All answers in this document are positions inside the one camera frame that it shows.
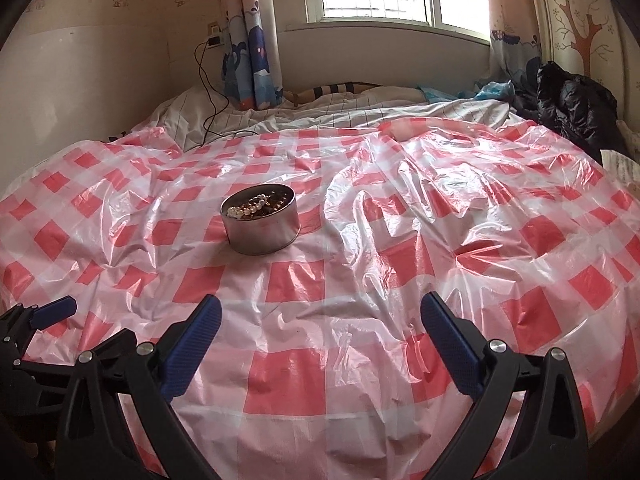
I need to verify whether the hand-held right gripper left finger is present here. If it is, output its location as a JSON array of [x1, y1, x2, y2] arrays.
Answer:
[[55, 294, 223, 480]]

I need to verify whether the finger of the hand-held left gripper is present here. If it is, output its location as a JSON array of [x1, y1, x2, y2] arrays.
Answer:
[[0, 296, 78, 344], [14, 329, 139, 387]]

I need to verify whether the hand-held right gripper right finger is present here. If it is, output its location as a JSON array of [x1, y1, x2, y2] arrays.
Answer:
[[420, 291, 591, 480]]

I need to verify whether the round metal tin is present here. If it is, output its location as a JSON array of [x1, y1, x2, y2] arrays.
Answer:
[[220, 183, 301, 256]]

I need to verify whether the white bead bracelet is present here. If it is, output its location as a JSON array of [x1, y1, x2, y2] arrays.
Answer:
[[226, 191, 274, 221]]

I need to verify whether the red checkered plastic sheet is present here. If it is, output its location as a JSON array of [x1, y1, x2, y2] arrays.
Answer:
[[0, 117, 640, 480]]

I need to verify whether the white paper sheet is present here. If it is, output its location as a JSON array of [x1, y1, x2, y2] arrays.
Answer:
[[601, 149, 640, 187]]

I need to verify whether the light blue cloth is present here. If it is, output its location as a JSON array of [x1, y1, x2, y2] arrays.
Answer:
[[416, 85, 462, 104]]

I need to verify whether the blue plastic bag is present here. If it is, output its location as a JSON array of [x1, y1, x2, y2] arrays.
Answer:
[[469, 80, 517, 104]]

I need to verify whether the white striped bedsheet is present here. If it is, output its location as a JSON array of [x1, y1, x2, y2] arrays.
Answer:
[[100, 85, 512, 154]]

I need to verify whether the black puffer jacket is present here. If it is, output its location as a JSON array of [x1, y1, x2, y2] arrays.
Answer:
[[510, 60, 632, 162]]

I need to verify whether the striped pillow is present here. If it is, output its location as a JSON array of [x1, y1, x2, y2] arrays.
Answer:
[[284, 80, 432, 107]]

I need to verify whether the whale print curtain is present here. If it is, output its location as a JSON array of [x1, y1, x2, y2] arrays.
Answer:
[[219, 0, 284, 111]]

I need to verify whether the boat print curtain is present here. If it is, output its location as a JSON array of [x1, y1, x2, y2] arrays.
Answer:
[[481, 0, 547, 92]]

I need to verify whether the black charger cable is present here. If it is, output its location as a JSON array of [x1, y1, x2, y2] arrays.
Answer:
[[191, 37, 262, 149]]

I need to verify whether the tree wall sticker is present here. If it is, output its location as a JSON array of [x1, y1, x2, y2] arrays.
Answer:
[[546, 0, 622, 92]]

